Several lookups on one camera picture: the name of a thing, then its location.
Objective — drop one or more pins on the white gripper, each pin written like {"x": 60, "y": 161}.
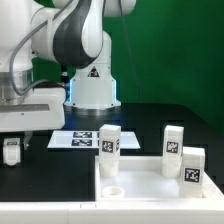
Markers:
{"x": 42, "y": 110}

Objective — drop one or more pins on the white square table top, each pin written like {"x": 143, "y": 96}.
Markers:
{"x": 139, "y": 179}

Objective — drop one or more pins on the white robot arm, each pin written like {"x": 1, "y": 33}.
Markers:
{"x": 71, "y": 34}

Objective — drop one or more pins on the white sheet with tags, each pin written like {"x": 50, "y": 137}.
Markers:
{"x": 87, "y": 139}

